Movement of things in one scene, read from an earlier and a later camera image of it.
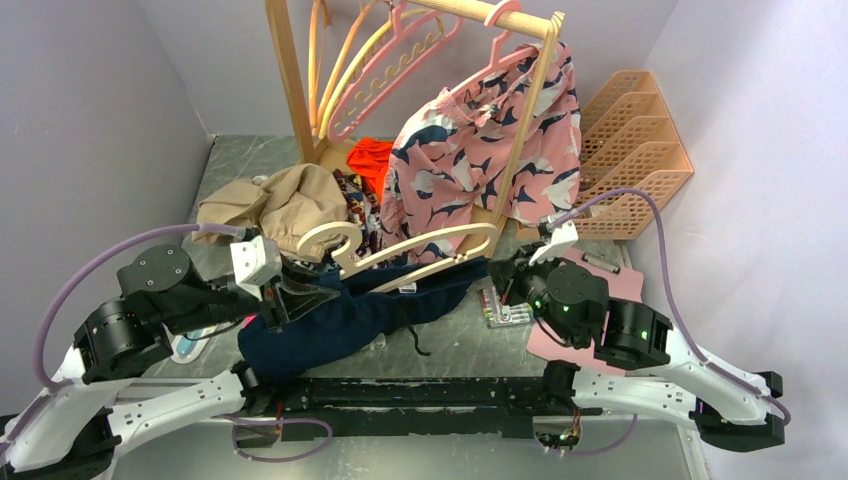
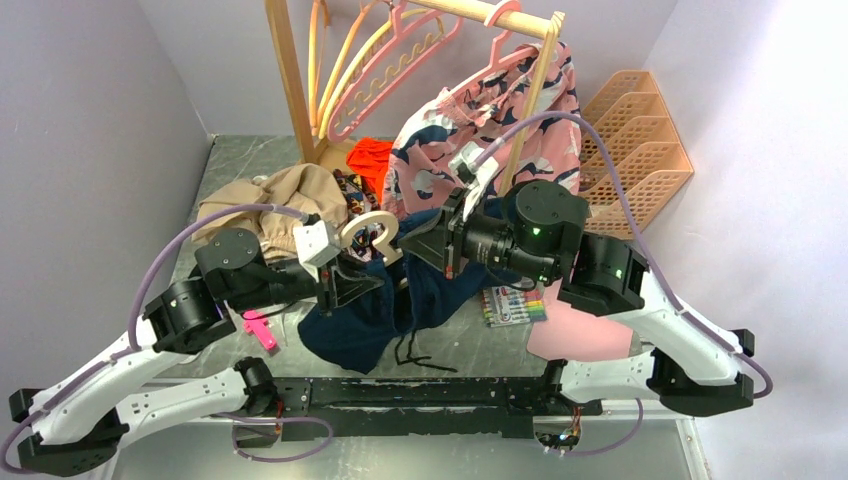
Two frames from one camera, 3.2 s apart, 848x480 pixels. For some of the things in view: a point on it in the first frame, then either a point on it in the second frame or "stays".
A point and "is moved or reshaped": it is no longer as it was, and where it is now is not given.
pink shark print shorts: [504, 140] stays
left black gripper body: [278, 296] to [329, 278]
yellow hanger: [351, 63] stays
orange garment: [370, 157] stays
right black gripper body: [527, 282] to [453, 228]
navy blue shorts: [358, 316] is moved or reshaped
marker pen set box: [497, 315] stays
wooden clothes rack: [315, 151] stays
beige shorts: [288, 204] stays
